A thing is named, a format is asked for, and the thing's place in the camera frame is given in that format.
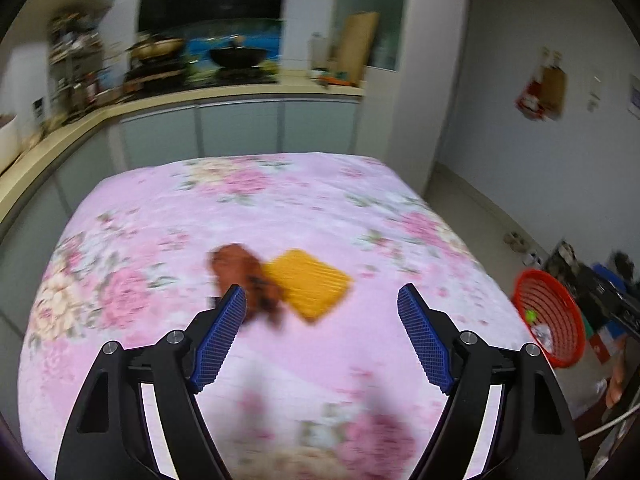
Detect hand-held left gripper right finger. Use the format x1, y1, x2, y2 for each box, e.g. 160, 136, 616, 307
397, 284, 586, 480

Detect pair of grey shoes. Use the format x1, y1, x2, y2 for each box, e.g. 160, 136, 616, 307
502, 230, 543, 268

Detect brown roast chicken toy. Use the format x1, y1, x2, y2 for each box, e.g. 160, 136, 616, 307
207, 243, 288, 331

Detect beige kitchen countertop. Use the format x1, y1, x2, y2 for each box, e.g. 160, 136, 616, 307
0, 82, 366, 221

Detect black wok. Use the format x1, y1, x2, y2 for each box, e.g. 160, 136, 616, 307
207, 45, 271, 71

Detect red wall hanging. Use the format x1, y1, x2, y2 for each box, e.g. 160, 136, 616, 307
515, 47, 568, 122

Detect black gas stove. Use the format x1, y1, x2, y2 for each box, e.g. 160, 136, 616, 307
125, 67, 278, 93

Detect metal spice rack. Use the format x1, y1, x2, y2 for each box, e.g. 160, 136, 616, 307
47, 10, 108, 111

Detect grey lower cabinets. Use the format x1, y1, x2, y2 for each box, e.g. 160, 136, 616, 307
0, 97, 363, 241

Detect red plastic basket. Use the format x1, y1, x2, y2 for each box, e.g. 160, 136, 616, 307
513, 269, 587, 368

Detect pink floral blanket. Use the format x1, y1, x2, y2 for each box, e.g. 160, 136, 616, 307
17, 155, 541, 480

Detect white rice cooker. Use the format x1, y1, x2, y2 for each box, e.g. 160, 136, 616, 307
0, 112, 21, 171

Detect white cable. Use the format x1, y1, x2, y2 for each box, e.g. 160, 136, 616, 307
580, 400, 640, 443

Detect blue backsplash poster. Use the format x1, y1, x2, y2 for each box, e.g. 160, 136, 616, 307
185, 25, 287, 81

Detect person's right hand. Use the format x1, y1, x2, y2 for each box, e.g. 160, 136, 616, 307
606, 345, 632, 408

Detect wooden cutting board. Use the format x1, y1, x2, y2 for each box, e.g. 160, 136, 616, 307
340, 11, 379, 86

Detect pan with lid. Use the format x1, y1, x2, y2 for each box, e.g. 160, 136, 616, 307
127, 37, 186, 64

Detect yellow ribbed packing sheet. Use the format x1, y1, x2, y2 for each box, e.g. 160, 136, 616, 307
262, 249, 354, 324

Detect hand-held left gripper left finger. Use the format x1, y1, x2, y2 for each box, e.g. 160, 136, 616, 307
54, 284, 248, 480

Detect clear plastic bottle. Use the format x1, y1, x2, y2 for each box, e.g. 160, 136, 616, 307
310, 32, 326, 72

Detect white plastic bag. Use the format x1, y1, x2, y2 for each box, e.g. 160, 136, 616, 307
530, 322, 557, 354

